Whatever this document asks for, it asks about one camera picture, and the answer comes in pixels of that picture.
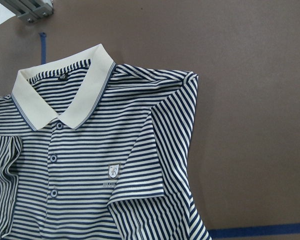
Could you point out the aluminium frame post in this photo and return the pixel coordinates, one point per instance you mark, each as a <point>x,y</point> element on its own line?
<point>29,11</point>

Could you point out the navy white striped polo shirt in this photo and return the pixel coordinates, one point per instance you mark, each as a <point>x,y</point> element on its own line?
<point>94,150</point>

